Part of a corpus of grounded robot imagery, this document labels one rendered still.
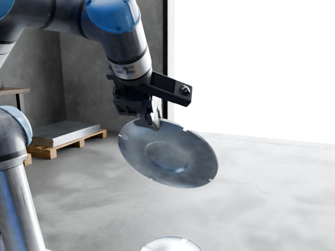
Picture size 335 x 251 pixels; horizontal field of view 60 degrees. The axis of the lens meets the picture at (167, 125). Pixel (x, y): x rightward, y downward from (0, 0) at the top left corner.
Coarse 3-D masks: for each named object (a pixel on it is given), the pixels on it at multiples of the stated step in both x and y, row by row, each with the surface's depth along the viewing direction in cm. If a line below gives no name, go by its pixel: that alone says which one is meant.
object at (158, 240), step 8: (152, 240) 142; (160, 240) 143; (168, 240) 143; (176, 240) 143; (144, 248) 137; (152, 248) 137; (160, 248) 137; (168, 248) 136; (176, 248) 136; (184, 248) 137; (192, 248) 137; (200, 248) 136
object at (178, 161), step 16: (128, 128) 76; (144, 128) 74; (160, 128) 72; (176, 128) 70; (128, 144) 81; (144, 144) 79; (160, 144) 78; (176, 144) 74; (192, 144) 72; (208, 144) 71; (128, 160) 87; (144, 160) 84; (160, 160) 83; (176, 160) 80; (192, 160) 77; (208, 160) 75; (160, 176) 88; (176, 176) 85; (192, 176) 82; (208, 176) 80
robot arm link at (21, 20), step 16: (0, 0) 36; (16, 0) 38; (32, 0) 40; (48, 0) 42; (0, 16) 38; (16, 16) 39; (32, 16) 41; (48, 16) 43; (0, 32) 40; (16, 32) 42; (0, 48) 43; (0, 64) 46
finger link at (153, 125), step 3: (150, 108) 61; (147, 111) 61; (150, 111) 61; (147, 114) 60; (150, 114) 60; (153, 114) 63; (147, 117) 62; (150, 117) 61; (153, 117) 63; (147, 120) 62; (150, 120) 62; (153, 120) 63; (147, 123) 63; (150, 123) 63; (153, 123) 63; (153, 126) 65; (156, 126) 66
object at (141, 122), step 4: (156, 112) 65; (140, 116) 65; (144, 116) 65; (156, 116) 65; (136, 120) 67; (140, 120) 67; (144, 120) 66; (156, 120) 66; (136, 124) 68; (140, 124) 68; (144, 124) 68; (156, 124) 66; (152, 128) 68; (156, 128) 67
